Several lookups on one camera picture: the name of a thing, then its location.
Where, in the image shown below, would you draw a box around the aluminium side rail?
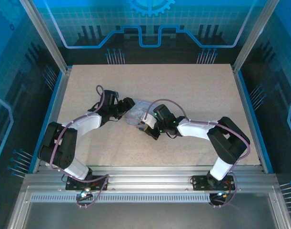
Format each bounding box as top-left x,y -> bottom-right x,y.
231,65 -> 267,174
33,68 -> 71,174

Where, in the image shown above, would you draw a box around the aluminium front tray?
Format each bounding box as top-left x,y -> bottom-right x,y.
7,186 -> 291,229

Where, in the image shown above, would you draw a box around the aluminium frame post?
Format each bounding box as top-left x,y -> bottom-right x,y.
232,0 -> 281,72
19,0 -> 72,73

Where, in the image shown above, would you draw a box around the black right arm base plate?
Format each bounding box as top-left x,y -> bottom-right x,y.
191,175 -> 239,191

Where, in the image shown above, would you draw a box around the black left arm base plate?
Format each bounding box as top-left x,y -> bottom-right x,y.
65,175 -> 109,191

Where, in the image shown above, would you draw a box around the slotted aluminium cable duct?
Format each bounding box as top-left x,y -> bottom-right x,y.
30,194 -> 212,203

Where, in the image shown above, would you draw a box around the aluminium front rail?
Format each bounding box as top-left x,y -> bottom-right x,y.
23,166 -> 279,193

